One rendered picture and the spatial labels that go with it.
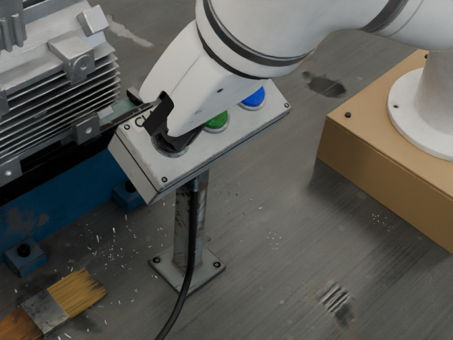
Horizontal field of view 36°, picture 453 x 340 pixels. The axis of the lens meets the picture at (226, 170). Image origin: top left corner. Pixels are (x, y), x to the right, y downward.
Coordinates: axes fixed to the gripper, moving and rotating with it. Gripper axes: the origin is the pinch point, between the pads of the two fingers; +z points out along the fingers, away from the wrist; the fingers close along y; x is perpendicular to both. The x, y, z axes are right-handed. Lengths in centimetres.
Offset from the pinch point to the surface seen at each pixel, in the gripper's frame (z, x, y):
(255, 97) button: 2.3, 0.8, -9.9
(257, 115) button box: 3.0, 2.2, -9.4
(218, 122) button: 2.3, 1.0, -4.7
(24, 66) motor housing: 10.2, -15.2, 4.6
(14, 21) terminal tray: 7.1, -18.4, 4.1
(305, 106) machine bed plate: 32, 0, -39
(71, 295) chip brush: 29.4, 4.6, 8.4
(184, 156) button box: 3.0, 2.0, -0.1
